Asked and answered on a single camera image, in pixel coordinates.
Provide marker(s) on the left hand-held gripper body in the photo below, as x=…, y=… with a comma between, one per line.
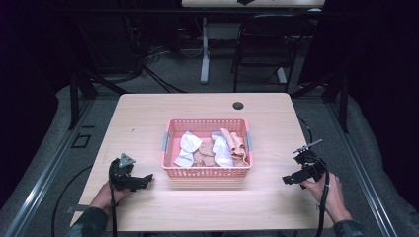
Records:
x=120, y=174

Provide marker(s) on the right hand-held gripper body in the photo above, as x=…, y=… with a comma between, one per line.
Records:
x=309, y=164

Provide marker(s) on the person's left hand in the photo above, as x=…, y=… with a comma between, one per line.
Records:
x=107, y=196

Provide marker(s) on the person's right hand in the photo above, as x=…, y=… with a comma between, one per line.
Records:
x=329, y=197

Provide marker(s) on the white cloth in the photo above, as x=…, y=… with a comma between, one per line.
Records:
x=188, y=146
x=224, y=153

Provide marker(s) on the grey tape strip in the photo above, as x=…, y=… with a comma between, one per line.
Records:
x=77, y=208

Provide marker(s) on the pink plastic basket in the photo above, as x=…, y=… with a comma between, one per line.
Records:
x=204, y=173

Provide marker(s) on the tan cloth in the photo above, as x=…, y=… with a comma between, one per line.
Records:
x=206, y=153

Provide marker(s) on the peach cloth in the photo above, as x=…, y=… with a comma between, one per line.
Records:
x=237, y=144

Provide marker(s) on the black metal stand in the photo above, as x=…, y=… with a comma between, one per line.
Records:
x=342, y=98
x=75, y=98

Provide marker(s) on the black folding chair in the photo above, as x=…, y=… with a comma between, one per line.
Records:
x=267, y=42

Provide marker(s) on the white background table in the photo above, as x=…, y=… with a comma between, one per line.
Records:
x=205, y=49

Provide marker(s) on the metal floor rail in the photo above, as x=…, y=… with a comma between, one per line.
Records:
x=359, y=164
x=46, y=174

